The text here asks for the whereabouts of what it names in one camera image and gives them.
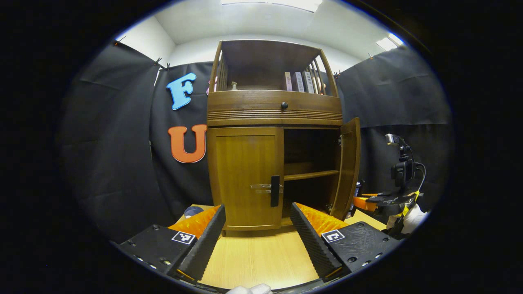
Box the wooden cabinet door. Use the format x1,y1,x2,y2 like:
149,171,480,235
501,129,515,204
208,127,285,231
330,118,362,221

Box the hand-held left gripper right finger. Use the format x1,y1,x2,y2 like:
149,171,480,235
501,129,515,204
290,202,403,282

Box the small ceiling light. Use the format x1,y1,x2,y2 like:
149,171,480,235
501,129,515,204
376,33,405,51

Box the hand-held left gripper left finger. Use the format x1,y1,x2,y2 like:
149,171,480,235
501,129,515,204
116,204,226,282

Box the wooden double-door shoe cabinet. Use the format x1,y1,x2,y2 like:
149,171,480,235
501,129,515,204
206,40,344,237

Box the long ceiling light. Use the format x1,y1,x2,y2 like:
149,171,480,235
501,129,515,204
221,0,323,12

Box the black backdrop cloth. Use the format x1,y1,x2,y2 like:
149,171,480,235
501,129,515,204
57,41,454,245

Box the wooden drawer with black knob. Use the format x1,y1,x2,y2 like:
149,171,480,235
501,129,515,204
206,90,344,126

